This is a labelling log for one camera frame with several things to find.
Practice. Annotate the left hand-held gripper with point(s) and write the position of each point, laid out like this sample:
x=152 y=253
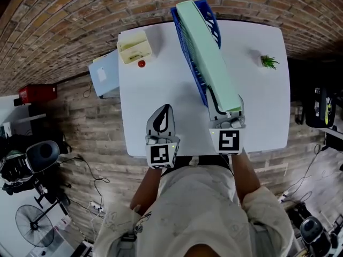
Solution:
x=160 y=154

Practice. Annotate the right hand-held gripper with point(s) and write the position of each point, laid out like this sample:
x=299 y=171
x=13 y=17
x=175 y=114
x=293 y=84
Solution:
x=227 y=140

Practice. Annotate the mint green folder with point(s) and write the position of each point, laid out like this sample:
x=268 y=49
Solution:
x=209 y=57

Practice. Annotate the blue mesh file holder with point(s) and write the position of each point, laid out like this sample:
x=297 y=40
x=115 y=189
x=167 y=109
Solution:
x=189 y=51

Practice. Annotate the person's right forearm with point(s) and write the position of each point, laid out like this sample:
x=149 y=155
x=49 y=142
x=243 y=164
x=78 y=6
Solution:
x=245 y=178

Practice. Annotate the person's left forearm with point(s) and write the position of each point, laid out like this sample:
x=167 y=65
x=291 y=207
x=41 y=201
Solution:
x=147 y=189

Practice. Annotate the cream desk organizer box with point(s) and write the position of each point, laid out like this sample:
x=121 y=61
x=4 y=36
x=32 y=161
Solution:
x=134 y=47

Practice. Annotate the white table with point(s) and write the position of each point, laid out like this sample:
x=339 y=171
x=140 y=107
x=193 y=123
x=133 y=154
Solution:
x=166 y=90

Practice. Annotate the person's black shorts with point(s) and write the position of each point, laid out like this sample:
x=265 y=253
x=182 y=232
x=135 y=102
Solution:
x=203 y=160

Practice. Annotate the small potted green plant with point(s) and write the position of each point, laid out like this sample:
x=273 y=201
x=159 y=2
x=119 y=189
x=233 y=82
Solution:
x=268 y=61

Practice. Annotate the small red ball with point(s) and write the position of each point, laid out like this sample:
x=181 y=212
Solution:
x=141 y=63

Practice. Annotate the person's white shirt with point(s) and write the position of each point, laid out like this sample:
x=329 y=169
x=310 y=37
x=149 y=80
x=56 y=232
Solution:
x=195 y=210

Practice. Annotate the yellow-green item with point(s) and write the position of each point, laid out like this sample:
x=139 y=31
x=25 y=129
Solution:
x=328 y=111

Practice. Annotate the white power strip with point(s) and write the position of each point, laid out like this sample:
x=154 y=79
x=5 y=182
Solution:
x=96 y=206
x=283 y=197

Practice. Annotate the dark grey padded seat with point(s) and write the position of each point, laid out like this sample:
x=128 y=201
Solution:
x=43 y=157

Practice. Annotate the red plastic crate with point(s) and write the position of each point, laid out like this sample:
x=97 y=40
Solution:
x=37 y=94

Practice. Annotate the grey mesh backpack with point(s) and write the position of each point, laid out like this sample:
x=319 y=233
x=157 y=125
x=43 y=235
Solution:
x=14 y=167

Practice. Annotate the black floor fan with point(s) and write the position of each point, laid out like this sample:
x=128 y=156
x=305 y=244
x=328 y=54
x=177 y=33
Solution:
x=34 y=225

